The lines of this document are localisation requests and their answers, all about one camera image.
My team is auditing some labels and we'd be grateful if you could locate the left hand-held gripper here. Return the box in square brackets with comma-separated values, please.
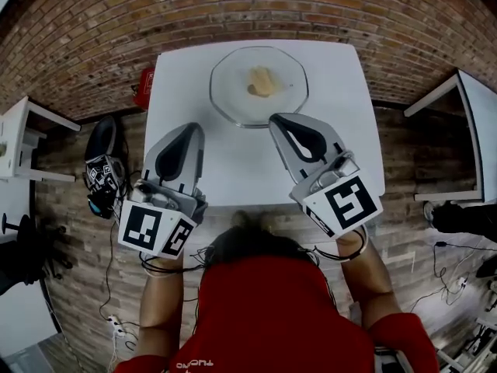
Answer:
[118, 122, 209, 262]

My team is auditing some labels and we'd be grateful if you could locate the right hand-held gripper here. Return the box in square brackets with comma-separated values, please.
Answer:
[269, 112, 384, 241]

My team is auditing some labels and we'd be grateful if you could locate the person's left forearm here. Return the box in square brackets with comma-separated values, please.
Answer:
[134, 256, 184, 364]

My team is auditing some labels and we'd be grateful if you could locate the person's right forearm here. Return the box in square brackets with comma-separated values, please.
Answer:
[335, 229, 405, 332]

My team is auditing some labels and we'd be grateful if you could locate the idle dark gripper device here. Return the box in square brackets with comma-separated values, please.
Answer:
[83, 114, 128, 220]

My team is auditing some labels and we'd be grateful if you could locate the red canister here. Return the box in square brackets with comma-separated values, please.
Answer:
[132, 67, 157, 111]

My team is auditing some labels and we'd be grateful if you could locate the white table with shelf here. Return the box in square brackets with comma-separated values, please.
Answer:
[0, 95, 82, 183]

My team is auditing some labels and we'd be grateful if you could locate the black office chair base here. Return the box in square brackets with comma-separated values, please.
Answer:
[0, 211, 75, 297]

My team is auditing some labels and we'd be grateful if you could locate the black bag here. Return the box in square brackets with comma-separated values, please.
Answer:
[430, 199, 497, 245]

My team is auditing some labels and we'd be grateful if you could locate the person's red shirt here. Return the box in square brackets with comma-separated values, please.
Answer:
[113, 255, 440, 373]

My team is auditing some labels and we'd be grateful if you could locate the white power strip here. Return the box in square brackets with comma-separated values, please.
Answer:
[106, 315, 128, 340]

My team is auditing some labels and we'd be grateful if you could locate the white table with thick legs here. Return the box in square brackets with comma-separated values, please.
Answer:
[403, 69, 497, 204]

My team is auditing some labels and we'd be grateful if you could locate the white metal rack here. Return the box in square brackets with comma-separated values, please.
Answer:
[434, 316, 497, 373]

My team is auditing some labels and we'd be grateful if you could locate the left hand-held gripper cable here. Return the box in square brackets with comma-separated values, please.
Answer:
[138, 245, 207, 276]

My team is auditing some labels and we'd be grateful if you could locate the hand-held gripper cable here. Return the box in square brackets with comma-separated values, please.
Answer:
[138, 245, 207, 276]
[310, 223, 369, 263]

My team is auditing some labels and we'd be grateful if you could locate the right hand-held gripper cable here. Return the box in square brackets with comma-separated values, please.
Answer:
[310, 223, 369, 263]

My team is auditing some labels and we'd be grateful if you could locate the long black cable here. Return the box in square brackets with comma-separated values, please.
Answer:
[99, 207, 135, 326]

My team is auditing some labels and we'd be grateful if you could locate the thin black looped cable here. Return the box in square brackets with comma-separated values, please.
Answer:
[409, 241, 497, 314]

